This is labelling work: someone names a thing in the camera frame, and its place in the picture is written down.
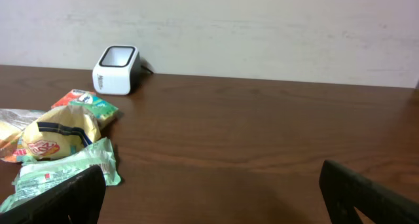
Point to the yellow chips bag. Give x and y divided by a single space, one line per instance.
60 132

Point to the light green snack packet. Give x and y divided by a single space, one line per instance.
36 177

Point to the clear snack bag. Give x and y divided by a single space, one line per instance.
13 124

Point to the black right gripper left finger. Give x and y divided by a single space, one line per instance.
77 200

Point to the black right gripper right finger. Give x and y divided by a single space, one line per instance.
345 192

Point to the teal tissue pack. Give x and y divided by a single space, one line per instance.
103 111

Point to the orange tissue pack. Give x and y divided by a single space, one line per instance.
70 96

